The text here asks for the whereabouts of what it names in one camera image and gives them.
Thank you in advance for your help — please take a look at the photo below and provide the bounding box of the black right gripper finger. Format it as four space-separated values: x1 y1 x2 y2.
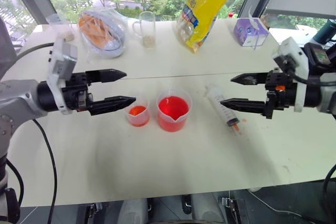
219 98 267 116
230 72 269 87

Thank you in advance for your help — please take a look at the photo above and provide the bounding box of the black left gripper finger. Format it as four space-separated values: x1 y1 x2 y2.
86 68 128 84
89 95 137 116

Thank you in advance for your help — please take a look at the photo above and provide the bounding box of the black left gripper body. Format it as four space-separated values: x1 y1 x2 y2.
62 72 94 112

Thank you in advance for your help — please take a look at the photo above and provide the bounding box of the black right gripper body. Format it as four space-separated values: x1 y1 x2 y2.
264 68 298 120

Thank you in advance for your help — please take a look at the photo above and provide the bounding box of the small beaker with orange liquid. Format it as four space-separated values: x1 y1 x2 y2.
125 97 151 127

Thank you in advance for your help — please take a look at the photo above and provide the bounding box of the clear plastic syringe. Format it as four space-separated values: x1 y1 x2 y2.
205 83 246 136

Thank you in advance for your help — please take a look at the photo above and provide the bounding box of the clear cup with beige grains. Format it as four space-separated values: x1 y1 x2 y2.
47 13 76 42

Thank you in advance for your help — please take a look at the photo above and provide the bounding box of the large beaker with red liquid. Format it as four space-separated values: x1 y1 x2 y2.
156 89 193 133

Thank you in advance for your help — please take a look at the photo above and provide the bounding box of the plastic bag with orange contents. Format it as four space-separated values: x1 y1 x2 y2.
78 8 129 60

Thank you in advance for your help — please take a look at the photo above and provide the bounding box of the purple and white carton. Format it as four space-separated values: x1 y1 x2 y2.
233 7 270 51

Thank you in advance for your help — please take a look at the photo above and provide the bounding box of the black device with small screen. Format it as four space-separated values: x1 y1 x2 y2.
304 42 336 78

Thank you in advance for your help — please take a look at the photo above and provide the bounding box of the tall clear glass mug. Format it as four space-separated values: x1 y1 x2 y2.
132 11 156 50

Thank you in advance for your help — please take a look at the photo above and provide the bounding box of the dark green cylinder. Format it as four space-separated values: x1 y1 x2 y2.
313 18 336 44

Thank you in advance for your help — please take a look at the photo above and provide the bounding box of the yellow snack bag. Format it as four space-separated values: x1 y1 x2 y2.
176 0 242 55

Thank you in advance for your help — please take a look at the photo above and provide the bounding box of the grey rounded shape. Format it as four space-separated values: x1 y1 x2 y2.
119 198 149 224
190 193 224 224

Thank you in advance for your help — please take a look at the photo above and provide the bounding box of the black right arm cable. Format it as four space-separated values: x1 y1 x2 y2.
285 61 336 87

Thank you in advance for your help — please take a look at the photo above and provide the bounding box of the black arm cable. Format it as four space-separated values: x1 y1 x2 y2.
285 61 336 87
32 118 58 224

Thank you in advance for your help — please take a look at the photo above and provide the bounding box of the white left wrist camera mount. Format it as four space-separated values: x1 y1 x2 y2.
46 37 79 115

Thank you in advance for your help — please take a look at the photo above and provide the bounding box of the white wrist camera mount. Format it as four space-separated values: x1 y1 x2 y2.
46 37 79 115
271 37 309 113

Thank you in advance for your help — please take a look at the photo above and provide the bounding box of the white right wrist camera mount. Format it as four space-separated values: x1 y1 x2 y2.
271 37 309 113

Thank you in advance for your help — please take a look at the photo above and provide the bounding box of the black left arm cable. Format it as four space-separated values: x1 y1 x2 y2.
32 118 58 224

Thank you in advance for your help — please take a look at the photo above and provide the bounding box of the thin white cable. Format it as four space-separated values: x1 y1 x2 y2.
247 189 317 222

